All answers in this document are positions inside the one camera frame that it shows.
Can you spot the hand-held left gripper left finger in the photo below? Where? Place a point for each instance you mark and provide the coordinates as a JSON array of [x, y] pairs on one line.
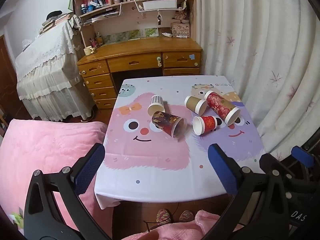
[[90, 165]]

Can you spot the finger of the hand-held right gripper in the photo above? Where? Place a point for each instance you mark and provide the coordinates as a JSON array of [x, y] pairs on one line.
[[302, 156], [268, 161]]

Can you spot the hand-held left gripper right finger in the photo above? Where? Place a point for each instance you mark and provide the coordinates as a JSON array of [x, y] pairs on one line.
[[222, 170]]

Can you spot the small red paper cup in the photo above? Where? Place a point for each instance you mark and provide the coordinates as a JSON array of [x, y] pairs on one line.
[[208, 122]]

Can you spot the tall red patterned paper cup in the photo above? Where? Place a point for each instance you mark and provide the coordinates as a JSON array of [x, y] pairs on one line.
[[218, 105]]

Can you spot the brown paper cup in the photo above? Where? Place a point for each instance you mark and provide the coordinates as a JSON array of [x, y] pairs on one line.
[[192, 103]]

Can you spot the dark patterned paper cup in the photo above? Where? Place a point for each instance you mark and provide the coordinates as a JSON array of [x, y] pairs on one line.
[[165, 121]]

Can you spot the checkered paper cup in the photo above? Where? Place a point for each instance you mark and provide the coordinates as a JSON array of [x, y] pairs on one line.
[[157, 101]]

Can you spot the pink fleece blanket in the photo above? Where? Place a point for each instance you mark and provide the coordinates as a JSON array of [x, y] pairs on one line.
[[37, 145]]

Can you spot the person's right knitted slipper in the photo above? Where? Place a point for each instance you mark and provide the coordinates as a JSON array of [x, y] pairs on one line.
[[186, 215]]

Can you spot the person's knitted slipper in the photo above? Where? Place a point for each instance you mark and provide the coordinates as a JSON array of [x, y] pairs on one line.
[[186, 215], [163, 216]]

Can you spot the cartoon printed tablecloth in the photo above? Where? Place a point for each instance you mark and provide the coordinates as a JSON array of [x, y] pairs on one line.
[[150, 170]]

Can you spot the person's pink fleece clothing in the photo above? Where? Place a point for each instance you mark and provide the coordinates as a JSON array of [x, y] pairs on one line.
[[180, 230]]

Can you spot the person's left knitted slipper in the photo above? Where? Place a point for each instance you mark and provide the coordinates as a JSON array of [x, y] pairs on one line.
[[163, 216]]

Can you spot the white lace covered furniture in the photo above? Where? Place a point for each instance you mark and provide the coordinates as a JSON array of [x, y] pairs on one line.
[[50, 62]]

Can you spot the wooden desk with drawers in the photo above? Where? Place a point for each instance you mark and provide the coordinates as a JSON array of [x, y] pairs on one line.
[[140, 62]]

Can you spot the cream mug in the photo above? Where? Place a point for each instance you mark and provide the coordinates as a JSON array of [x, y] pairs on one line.
[[88, 50]]

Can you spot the white floral curtain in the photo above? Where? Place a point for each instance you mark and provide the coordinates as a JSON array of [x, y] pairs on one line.
[[262, 42]]

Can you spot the pen holder with pens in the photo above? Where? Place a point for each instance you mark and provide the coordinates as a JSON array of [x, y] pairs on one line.
[[96, 42]]

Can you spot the white tube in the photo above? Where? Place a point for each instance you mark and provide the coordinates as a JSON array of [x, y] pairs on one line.
[[182, 37], [167, 35]]

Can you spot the wooden decor box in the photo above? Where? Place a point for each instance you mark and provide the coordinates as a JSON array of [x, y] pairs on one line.
[[180, 29]]

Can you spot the stack of books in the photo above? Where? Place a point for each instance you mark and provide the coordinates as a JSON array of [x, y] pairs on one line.
[[53, 22]]

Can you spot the wooden bookshelf hutch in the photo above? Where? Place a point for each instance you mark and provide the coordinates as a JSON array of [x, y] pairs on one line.
[[130, 20]]

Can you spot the blue bottle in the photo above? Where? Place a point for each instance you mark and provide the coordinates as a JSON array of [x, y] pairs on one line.
[[83, 8]]

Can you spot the bunch of keys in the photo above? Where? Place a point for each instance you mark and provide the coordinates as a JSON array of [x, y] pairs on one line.
[[159, 18]]

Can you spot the white plastic tray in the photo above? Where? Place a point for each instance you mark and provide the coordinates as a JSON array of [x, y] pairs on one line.
[[160, 4]]

